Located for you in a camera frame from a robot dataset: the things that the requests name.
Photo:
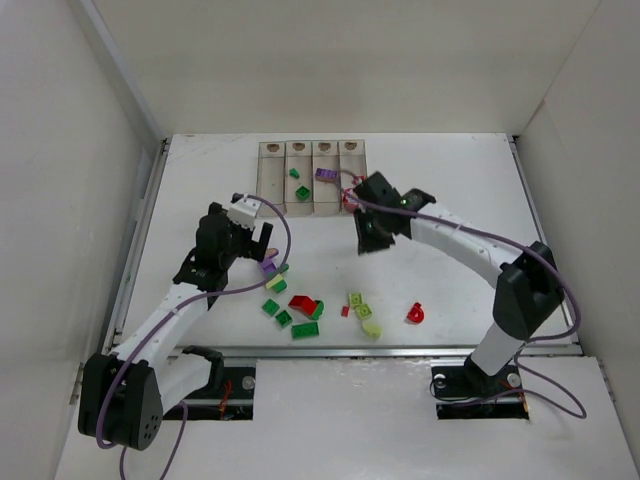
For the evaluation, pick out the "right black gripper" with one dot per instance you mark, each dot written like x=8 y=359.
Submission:
x=373 y=232

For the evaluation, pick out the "green long lego brick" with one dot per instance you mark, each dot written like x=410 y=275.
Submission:
x=305 y=331

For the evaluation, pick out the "yellow-green slope lego on green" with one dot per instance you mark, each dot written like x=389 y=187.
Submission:
x=276 y=284

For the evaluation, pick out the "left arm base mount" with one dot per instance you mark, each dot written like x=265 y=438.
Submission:
x=232 y=400

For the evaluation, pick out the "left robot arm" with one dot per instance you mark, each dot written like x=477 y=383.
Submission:
x=126 y=393

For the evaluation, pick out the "green small square lego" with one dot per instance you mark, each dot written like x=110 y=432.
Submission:
x=303 y=193

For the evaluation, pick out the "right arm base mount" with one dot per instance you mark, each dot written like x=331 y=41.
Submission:
x=462 y=394

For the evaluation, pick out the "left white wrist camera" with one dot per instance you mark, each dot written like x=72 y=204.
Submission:
x=243 y=211

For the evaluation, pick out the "lime square lego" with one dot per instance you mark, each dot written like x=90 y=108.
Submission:
x=363 y=312
x=355 y=299

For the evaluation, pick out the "purple lego brick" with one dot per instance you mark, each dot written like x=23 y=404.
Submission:
x=326 y=175

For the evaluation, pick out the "purple flower lego piece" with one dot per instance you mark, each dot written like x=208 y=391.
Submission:
x=268 y=266

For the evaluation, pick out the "lime slope lego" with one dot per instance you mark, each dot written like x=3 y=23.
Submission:
x=371 y=329

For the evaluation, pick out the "green square lego brick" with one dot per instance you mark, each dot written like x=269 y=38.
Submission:
x=270 y=307

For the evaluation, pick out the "red arch lego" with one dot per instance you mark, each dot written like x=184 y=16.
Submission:
x=349 y=201

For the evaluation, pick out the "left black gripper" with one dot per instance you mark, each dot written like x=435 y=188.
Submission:
x=245 y=239

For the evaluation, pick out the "red large lego brick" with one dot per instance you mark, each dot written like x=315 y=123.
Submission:
x=303 y=304

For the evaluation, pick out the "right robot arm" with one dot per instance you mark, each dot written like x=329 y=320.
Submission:
x=524 y=278

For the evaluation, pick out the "clear bin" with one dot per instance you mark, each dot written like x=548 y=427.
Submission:
x=298 y=156
x=271 y=173
x=325 y=195
x=352 y=165

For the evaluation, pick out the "red ring lego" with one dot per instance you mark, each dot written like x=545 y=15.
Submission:
x=416 y=314

